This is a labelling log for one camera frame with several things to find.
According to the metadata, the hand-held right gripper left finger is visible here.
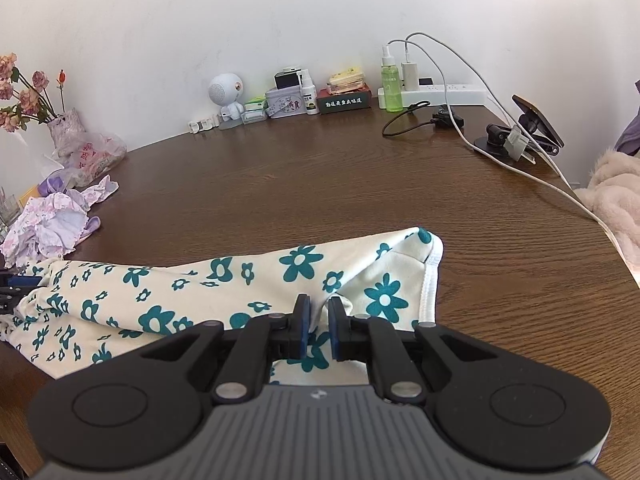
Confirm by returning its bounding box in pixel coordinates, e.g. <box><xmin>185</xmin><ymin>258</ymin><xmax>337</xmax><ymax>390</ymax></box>
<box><xmin>130</xmin><ymin>294</ymin><xmax>313</xmax><ymax>406</ymax></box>

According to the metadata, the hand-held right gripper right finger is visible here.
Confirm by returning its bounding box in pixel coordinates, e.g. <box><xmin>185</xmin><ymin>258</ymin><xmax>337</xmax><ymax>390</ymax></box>
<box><xmin>327</xmin><ymin>296</ymin><xmax>511</xmax><ymax>406</ymax></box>

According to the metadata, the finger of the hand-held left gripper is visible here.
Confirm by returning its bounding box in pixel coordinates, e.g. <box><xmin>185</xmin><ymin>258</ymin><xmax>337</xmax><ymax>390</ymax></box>
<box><xmin>0</xmin><ymin>272</ymin><xmax>43</xmax><ymax>291</ymax></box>
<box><xmin>0</xmin><ymin>287</ymin><xmax>26</xmax><ymax>317</ymax></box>

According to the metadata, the cream garment with teal flowers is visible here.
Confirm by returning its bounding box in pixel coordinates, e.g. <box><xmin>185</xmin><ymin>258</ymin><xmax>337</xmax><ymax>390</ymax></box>
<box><xmin>0</xmin><ymin>226</ymin><xmax>445</xmax><ymax>386</ymax></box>

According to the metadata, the pink floral garment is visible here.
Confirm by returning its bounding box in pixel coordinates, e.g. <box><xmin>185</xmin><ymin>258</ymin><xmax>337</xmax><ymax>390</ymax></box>
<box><xmin>0</xmin><ymin>175</ymin><xmax>120</xmax><ymax>268</ymax></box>

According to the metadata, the clear drinking glass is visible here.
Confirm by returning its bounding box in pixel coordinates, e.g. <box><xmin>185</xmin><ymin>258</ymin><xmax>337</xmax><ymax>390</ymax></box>
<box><xmin>0</xmin><ymin>187</ymin><xmax>21</xmax><ymax>233</ymax></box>

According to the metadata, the purple plastic bag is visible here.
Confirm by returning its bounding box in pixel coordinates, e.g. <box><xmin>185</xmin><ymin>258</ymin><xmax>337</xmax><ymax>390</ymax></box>
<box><xmin>40</xmin><ymin>167</ymin><xmax>76</xmax><ymax>196</ymax></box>

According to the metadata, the clear plastic bag red print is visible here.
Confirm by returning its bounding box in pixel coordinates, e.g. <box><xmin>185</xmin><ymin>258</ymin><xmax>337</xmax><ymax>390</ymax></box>
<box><xmin>67</xmin><ymin>131</ymin><xmax>128</xmax><ymax>181</ymax></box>

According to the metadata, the dried rose bouquet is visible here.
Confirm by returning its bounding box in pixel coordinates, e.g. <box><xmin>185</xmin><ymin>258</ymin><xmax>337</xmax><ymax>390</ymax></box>
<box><xmin>0</xmin><ymin>52</ymin><xmax>68</xmax><ymax>133</ymax></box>

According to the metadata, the red and black box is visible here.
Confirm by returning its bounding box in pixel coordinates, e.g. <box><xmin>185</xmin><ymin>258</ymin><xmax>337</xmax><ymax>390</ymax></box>
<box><xmin>317</xmin><ymin>85</ymin><xmax>372</xmax><ymax>116</ymax></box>

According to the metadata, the printed metal tin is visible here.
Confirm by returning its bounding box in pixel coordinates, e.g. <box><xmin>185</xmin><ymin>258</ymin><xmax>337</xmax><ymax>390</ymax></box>
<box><xmin>265</xmin><ymin>86</ymin><xmax>305</xmax><ymax>120</ymax></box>

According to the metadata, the white spray bottle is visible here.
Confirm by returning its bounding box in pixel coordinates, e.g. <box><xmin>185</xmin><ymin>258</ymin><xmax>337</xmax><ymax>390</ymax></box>
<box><xmin>298</xmin><ymin>70</ymin><xmax>320</xmax><ymax>116</ymax></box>

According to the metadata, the white plastic clip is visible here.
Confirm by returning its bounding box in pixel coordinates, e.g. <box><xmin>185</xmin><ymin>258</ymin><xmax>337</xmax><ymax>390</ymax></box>
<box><xmin>188</xmin><ymin>115</ymin><xmax>223</xmax><ymax>134</ymax></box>

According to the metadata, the green spray bottle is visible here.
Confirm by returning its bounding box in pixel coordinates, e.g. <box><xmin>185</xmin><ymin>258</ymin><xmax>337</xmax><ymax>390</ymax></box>
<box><xmin>380</xmin><ymin>45</ymin><xmax>404</xmax><ymax>113</ymax></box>

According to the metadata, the white robot-shaped speaker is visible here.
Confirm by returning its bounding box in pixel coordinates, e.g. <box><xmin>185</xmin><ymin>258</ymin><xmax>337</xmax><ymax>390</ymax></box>
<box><xmin>207</xmin><ymin>73</ymin><xmax>246</xmax><ymax>131</ymax></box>

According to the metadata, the grey plug adapter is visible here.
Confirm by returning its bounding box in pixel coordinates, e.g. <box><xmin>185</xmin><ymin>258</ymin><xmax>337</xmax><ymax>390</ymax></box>
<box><xmin>502</xmin><ymin>126</ymin><xmax>537</xmax><ymax>165</ymax></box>

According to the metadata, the smartphone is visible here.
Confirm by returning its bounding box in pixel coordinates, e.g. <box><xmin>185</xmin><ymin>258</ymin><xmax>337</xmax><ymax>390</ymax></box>
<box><xmin>512</xmin><ymin>93</ymin><xmax>566</xmax><ymax>149</ymax></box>

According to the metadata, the pink fluffy garment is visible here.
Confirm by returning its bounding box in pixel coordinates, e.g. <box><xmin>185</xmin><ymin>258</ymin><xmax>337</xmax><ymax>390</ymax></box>
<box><xmin>572</xmin><ymin>149</ymin><xmax>640</xmax><ymax>281</ymax></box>

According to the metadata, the purple garment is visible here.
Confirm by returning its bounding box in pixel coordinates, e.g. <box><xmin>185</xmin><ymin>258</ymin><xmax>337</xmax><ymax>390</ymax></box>
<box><xmin>614</xmin><ymin>80</ymin><xmax>640</xmax><ymax>157</ymax></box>

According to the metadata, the black cable with puck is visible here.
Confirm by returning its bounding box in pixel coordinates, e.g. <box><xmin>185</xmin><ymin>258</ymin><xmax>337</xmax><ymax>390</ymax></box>
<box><xmin>382</xmin><ymin>101</ymin><xmax>467</xmax><ymax>138</ymax></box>

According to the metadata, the white charging cable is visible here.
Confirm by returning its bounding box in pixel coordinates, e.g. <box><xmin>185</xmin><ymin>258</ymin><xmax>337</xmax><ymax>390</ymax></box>
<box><xmin>405</xmin><ymin>32</ymin><xmax>576</xmax><ymax>191</ymax></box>
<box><xmin>387</xmin><ymin>37</ymin><xmax>618</xmax><ymax>241</ymax></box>

